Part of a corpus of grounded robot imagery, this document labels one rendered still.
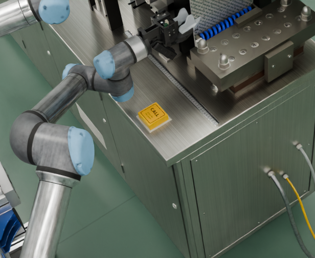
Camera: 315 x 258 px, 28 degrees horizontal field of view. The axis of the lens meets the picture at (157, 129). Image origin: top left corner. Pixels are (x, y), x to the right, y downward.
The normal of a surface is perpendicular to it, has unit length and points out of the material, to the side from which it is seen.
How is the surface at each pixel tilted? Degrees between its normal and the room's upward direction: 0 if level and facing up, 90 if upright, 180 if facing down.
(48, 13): 90
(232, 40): 0
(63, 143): 19
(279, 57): 90
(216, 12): 90
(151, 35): 90
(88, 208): 0
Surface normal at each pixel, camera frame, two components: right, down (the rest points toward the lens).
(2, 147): -0.13, -0.61
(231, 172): 0.55, 0.62
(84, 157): 0.97, 0.04
